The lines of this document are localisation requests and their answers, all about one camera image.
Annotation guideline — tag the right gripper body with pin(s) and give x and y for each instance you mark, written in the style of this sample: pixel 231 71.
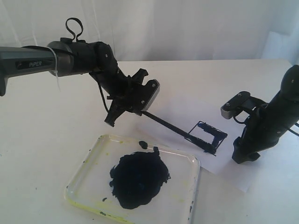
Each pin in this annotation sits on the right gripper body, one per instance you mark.
pixel 263 129

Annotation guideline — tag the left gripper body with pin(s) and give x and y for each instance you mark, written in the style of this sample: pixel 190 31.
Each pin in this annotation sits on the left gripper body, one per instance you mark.
pixel 123 91

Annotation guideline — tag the white paper sheet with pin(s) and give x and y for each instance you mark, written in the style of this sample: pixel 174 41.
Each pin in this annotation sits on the white paper sheet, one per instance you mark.
pixel 185 113

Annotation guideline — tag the black paintbrush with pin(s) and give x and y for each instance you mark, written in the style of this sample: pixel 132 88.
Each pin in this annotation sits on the black paintbrush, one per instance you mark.
pixel 207 147

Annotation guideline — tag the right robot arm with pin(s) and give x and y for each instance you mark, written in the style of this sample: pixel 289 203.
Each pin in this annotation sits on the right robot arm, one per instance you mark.
pixel 288 95

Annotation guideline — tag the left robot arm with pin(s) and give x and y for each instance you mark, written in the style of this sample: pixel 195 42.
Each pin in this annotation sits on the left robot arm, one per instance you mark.
pixel 65 58

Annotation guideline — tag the dark blue paint blob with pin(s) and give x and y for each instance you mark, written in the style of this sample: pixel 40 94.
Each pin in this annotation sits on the dark blue paint blob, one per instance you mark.
pixel 138 178

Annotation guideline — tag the clear plastic paint tray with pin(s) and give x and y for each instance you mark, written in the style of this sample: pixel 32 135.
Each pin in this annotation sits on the clear plastic paint tray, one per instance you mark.
pixel 90 187

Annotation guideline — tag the white backdrop curtain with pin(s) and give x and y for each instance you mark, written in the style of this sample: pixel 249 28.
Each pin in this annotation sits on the white backdrop curtain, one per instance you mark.
pixel 144 30

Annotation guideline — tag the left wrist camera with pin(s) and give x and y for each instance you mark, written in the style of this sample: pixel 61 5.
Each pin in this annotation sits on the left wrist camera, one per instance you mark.
pixel 148 93

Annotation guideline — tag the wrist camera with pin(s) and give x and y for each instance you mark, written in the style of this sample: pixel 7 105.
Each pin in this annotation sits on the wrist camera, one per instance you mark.
pixel 148 93
pixel 241 102

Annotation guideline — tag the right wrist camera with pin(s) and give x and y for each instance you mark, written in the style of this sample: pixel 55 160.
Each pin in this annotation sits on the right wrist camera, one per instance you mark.
pixel 241 102

